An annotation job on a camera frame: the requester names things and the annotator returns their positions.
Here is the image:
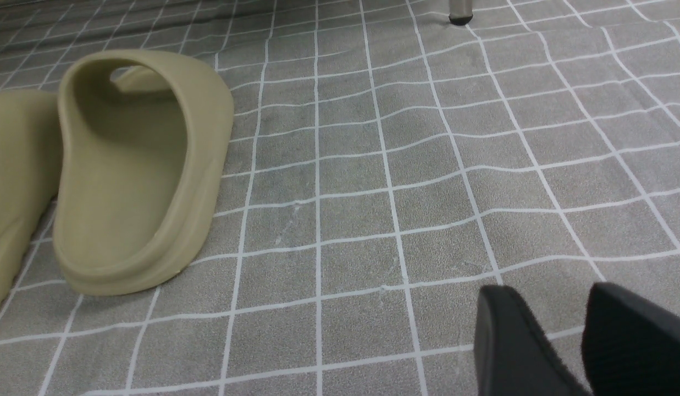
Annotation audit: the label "grey checked floor mat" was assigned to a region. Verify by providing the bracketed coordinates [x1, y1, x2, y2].
[0, 1, 680, 395]

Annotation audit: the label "metal shoe rack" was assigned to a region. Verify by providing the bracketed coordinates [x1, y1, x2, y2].
[448, 0, 473, 26]

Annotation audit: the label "olive foam slide right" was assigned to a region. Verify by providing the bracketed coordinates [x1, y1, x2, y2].
[53, 49, 234, 296]

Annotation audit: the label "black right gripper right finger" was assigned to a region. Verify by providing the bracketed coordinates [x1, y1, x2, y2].
[582, 282, 680, 395]

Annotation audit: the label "olive foam slide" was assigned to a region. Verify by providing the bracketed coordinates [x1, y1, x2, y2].
[53, 49, 234, 296]
[0, 89, 63, 308]

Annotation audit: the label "olive foam slide left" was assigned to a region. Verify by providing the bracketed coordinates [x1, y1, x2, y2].
[0, 89, 63, 308]

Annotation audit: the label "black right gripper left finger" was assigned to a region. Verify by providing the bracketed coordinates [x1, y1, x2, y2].
[474, 285, 589, 395]

